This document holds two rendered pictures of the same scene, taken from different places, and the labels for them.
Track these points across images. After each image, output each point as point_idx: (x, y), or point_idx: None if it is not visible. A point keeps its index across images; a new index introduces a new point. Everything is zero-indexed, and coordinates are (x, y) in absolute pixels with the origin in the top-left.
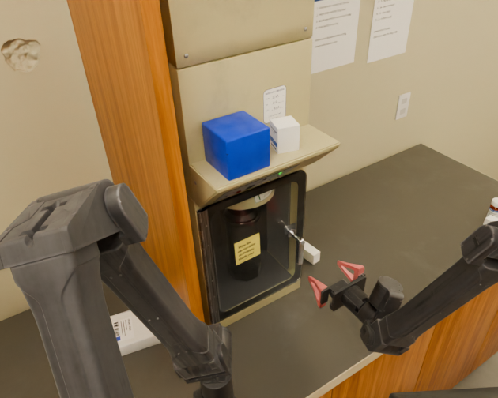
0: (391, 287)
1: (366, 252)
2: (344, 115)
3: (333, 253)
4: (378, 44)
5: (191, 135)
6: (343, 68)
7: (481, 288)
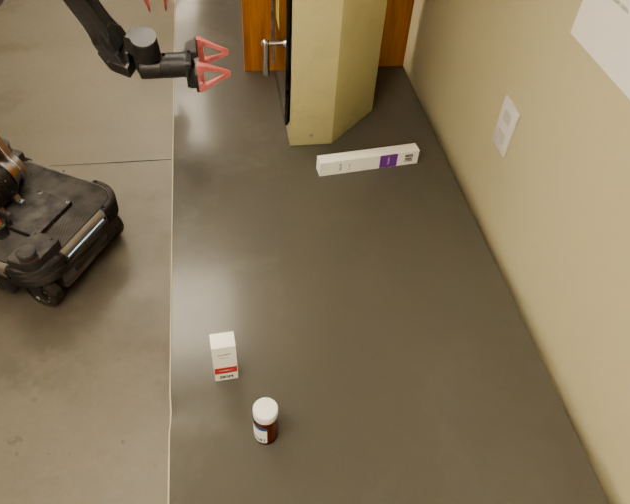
0: (138, 33)
1: (304, 223)
2: (574, 200)
3: (323, 192)
4: None
5: None
6: (614, 92)
7: None
